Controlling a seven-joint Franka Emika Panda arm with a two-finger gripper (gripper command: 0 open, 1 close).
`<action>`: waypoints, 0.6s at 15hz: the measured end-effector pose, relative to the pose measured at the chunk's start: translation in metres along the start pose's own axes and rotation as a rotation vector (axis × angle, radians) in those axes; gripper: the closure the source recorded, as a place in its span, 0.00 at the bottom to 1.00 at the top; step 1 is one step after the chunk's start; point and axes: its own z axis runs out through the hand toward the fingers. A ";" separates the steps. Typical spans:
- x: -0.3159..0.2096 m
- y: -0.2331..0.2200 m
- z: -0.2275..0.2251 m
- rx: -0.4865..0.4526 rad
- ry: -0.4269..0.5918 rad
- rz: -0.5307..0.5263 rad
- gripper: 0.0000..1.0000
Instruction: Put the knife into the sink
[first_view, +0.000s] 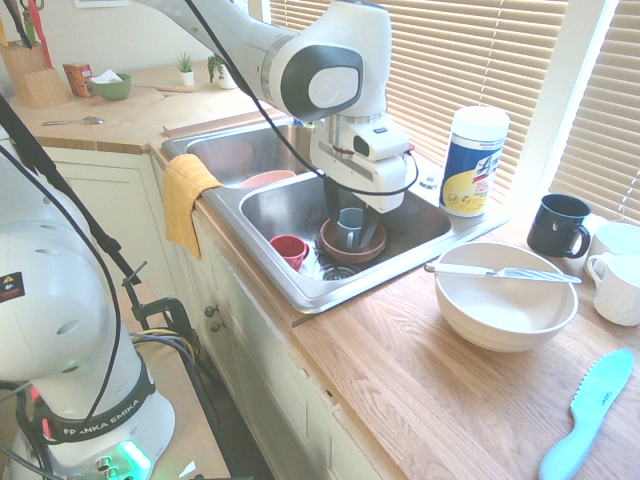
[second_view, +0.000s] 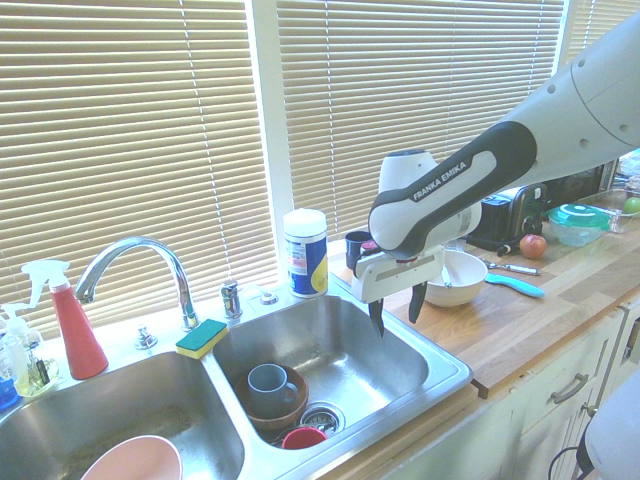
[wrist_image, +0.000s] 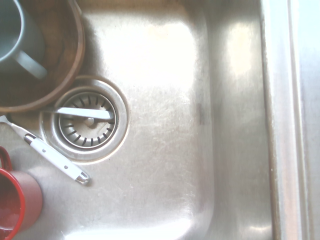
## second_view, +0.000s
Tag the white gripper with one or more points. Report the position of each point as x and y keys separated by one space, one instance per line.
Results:
x=395 y=277

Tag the silver table knife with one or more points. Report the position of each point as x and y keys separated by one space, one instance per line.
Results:
x=445 y=278

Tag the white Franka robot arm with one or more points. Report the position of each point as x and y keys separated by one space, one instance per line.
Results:
x=450 y=195

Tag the stainless steel double sink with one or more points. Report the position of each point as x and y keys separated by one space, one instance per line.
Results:
x=325 y=345

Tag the round sink hole cover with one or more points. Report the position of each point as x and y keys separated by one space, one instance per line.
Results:
x=268 y=299

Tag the chrome sink sprayer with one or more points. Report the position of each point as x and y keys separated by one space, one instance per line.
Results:
x=231 y=300

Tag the cream ceramic bowl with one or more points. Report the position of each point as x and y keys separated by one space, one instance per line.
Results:
x=465 y=280

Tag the black cup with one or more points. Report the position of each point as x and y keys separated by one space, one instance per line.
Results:
x=356 y=245

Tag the white wipes canister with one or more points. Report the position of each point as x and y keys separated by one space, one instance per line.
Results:
x=305 y=250

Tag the metal drain strainer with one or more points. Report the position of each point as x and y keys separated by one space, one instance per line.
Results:
x=325 y=417

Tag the silver kitchen utensil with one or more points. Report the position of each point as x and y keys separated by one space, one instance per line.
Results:
x=520 y=269

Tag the brown wooden bowl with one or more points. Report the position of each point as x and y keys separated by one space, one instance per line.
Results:
x=297 y=400

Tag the grey mug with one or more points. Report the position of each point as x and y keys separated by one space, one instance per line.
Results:
x=267 y=385

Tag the red apple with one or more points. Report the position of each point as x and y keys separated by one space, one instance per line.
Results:
x=532 y=246

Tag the black and silver toaster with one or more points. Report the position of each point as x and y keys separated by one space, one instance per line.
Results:
x=515 y=210

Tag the red cup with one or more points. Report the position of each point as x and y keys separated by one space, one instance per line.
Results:
x=302 y=439

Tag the green and yellow sponge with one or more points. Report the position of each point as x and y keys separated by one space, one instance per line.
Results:
x=202 y=337

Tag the container with teal lid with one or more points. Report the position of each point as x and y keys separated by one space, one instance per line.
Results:
x=577 y=225

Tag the black microwave oven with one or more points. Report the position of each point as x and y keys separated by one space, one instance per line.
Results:
x=580 y=185

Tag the chrome gooseneck faucet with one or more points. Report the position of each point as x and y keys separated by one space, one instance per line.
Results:
x=175 y=265

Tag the wide beige window blind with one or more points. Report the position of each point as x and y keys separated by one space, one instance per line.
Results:
x=125 y=150
x=400 y=75

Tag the clear plastic box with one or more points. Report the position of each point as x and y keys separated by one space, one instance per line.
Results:
x=617 y=220

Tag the white rounded robot cover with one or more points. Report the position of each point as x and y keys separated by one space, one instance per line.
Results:
x=617 y=430

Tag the chrome faucet knob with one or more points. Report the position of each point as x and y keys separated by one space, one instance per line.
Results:
x=145 y=339

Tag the green apple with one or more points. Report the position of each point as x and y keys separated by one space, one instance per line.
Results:
x=633 y=205

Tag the pink plastic bowl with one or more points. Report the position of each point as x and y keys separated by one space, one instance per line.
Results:
x=135 y=460

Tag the red spray bottle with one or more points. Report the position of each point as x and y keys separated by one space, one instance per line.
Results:
x=80 y=335

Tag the yellow liquid soap jar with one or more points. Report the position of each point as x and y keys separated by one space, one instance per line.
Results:
x=37 y=375

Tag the clear spray bottle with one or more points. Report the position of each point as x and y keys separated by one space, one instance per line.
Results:
x=15 y=345

